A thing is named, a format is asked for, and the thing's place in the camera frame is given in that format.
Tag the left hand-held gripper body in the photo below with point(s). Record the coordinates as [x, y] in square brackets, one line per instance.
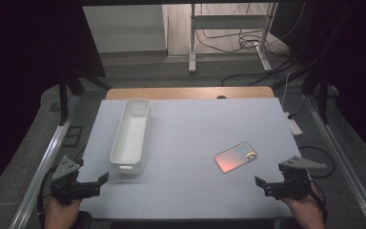
[65, 187]

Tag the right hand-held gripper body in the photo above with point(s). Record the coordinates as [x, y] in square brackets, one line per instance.
[294, 186]

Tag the iridescent phone case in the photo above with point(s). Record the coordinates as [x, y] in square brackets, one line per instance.
[235, 158]

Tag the person's left hand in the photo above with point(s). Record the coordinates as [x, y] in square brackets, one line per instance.
[62, 214]

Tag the person's right hand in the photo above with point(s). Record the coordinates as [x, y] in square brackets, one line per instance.
[306, 211]

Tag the person's left leg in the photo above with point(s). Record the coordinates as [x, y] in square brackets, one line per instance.
[84, 221]

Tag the black floor frames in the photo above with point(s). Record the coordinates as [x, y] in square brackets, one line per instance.
[73, 135]

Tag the long white plastic bin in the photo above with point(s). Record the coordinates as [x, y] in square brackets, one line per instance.
[132, 133]

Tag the white power strip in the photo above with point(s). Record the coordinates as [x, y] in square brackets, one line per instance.
[294, 125]

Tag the white table mat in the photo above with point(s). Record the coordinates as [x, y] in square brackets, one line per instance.
[187, 127]

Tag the black metal stand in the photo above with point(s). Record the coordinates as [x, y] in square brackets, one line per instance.
[64, 95]
[322, 92]

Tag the wooden table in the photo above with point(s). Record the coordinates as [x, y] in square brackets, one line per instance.
[187, 93]

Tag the white cabinet panel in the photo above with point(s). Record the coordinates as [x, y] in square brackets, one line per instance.
[124, 28]

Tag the aluminium rail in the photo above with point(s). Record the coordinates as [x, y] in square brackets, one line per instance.
[44, 162]
[346, 165]

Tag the white desk frame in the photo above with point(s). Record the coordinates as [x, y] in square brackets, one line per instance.
[228, 21]

